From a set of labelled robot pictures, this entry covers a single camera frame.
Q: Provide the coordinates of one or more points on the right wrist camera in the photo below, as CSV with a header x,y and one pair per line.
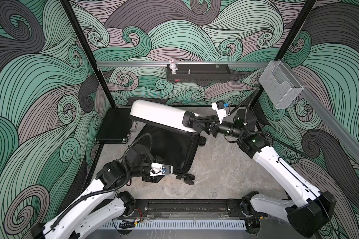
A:
x,y
220,108

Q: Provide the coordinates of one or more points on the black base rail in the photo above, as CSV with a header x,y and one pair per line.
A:
x,y
230,207

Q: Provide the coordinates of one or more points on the white hard-shell suitcase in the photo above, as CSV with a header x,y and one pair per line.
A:
x,y
176,137

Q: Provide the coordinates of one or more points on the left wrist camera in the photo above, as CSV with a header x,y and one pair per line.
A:
x,y
160,169

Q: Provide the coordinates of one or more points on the black flat case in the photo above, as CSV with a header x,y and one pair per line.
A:
x,y
115,127

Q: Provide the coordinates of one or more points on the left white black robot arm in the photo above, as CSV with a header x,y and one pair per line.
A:
x,y
101,201

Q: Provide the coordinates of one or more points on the white bunny figurine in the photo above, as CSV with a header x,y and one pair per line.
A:
x,y
173,67

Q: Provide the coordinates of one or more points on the aluminium back wall rail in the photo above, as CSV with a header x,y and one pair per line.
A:
x,y
234,64

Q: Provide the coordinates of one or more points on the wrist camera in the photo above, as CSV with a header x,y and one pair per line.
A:
x,y
160,169
220,108

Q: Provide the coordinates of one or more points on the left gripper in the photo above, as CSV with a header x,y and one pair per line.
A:
x,y
150,179

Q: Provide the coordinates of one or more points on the white slotted cable duct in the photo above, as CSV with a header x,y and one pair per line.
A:
x,y
191,224

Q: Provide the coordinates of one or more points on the black wall shelf tray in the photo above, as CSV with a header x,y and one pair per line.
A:
x,y
202,74

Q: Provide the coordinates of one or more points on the clear acrylic wall box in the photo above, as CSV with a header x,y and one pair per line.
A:
x,y
281,84

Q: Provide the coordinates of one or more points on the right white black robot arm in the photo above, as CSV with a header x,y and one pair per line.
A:
x,y
308,210

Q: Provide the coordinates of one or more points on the aluminium wall rail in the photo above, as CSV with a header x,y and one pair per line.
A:
x,y
234,64
330,102

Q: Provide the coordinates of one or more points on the aluminium right wall rail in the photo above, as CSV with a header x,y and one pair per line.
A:
x,y
330,102

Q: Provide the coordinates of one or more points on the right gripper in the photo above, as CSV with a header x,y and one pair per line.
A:
x,y
213,129

